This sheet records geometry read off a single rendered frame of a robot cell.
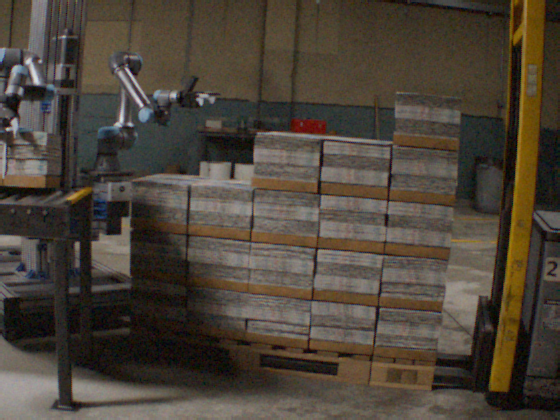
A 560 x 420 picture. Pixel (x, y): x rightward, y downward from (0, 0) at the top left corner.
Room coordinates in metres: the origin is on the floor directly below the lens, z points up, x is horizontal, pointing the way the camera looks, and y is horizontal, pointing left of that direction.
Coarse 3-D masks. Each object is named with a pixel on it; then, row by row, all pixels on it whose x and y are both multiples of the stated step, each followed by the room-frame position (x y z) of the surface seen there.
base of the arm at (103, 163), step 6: (102, 156) 3.74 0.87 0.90; (108, 156) 3.74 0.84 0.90; (114, 156) 3.76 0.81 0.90; (96, 162) 3.74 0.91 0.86; (102, 162) 3.73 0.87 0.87; (108, 162) 3.73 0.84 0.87; (114, 162) 3.75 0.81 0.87; (96, 168) 3.73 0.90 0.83; (102, 168) 3.72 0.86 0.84; (108, 168) 3.72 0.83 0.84; (114, 168) 3.74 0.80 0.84
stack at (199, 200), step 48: (144, 192) 3.30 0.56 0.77; (192, 192) 3.25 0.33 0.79; (240, 192) 3.19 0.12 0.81; (288, 192) 3.15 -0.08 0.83; (144, 240) 3.30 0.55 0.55; (192, 240) 3.24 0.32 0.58; (240, 240) 3.22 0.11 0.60; (384, 240) 3.07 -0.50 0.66; (144, 288) 3.31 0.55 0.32; (192, 288) 3.24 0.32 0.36; (336, 288) 3.08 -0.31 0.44; (144, 336) 3.30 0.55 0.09; (192, 336) 3.24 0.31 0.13; (288, 336) 3.14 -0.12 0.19; (336, 336) 3.08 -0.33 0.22
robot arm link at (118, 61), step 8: (112, 56) 3.78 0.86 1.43; (120, 56) 3.77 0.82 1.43; (112, 64) 3.75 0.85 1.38; (120, 64) 3.74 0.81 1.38; (112, 72) 3.75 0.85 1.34; (120, 72) 3.73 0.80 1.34; (128, 72) 3.74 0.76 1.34; (120, 80) 3.73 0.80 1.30; (128, 80) 3.71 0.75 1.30; (128, 88) 3.70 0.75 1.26; (136, 88) 3.70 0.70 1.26; (136, 96) 3.68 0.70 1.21; (144, 96) 3.70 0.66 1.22; (136, 104) 3.68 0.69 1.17; (144, 104) 3.67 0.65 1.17; (144, 112) 3.63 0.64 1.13; (152, 112) 3.65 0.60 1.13; (160, 112) 3.71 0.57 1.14; (144, 120) 3.63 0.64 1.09; (152, 120) 3.66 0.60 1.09
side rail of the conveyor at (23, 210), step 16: (0, 208) 2.51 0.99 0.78; (16, 208) 2.52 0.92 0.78; (32, 208) 2.52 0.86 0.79; (48, 208) 2.53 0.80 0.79; (64, 208) 2.53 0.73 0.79; (0, 224) 2.51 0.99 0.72; (16, 224) 2.52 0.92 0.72; (32, 224) 2.52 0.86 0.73; (48, 224) 2.53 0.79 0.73; (64, 224) 2.53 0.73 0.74
